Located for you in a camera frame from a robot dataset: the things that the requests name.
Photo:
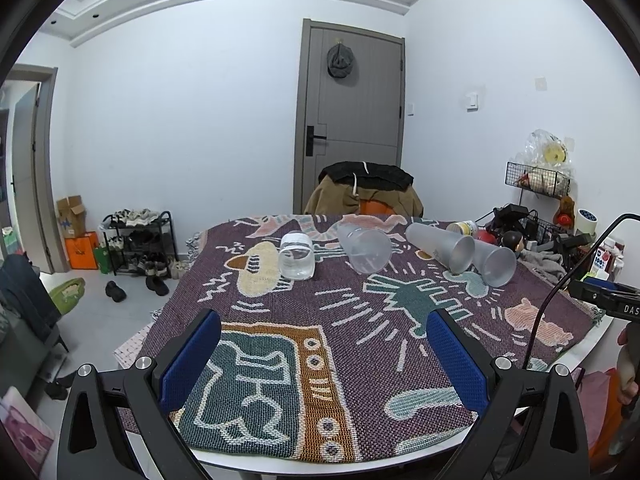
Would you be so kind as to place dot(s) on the black shoe rack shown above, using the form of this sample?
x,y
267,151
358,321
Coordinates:
x,y
140,242

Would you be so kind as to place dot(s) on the green slipper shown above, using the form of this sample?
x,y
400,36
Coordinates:
x,y
67,295

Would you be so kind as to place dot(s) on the grey hat on door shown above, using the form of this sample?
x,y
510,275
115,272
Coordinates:
x,y
340,61

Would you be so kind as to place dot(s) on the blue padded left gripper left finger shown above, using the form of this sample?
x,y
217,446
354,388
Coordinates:
x,y
161,388

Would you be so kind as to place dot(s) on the clear short glass cup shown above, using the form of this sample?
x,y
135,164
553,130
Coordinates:
x,y
296,257

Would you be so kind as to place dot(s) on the chair with brown jacket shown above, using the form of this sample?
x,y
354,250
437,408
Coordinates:
x,y
364,188

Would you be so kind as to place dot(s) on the black shoe on floor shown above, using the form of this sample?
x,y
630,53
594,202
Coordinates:
x,y
114,292

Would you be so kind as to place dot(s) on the grey door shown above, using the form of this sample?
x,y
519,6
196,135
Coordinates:
x,y
360,117

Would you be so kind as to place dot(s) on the frosted tall plastic cup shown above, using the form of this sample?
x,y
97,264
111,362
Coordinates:
x,y
451,249
495,264

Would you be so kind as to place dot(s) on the person's right hand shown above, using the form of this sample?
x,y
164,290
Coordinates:
x,y
628,363

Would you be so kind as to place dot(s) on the colourful woven table cloth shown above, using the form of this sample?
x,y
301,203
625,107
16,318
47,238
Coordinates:
x,y
337,369

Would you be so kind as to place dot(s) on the cardboard box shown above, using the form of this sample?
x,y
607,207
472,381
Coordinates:
x,y
71,216

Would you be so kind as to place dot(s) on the black wire wall basket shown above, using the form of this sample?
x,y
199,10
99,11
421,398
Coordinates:
x,y
538,180

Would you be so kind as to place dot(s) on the orange paper bag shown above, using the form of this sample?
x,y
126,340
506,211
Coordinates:
x,y
79,251

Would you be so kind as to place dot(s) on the clear wide plastic cup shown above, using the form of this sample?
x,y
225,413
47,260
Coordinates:
x,y
367,249

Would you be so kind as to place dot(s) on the white wall switch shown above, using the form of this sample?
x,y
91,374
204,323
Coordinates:
x,y
472,102

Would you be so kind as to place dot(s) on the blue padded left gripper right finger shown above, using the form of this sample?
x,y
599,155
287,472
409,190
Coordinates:
x,y
481,387

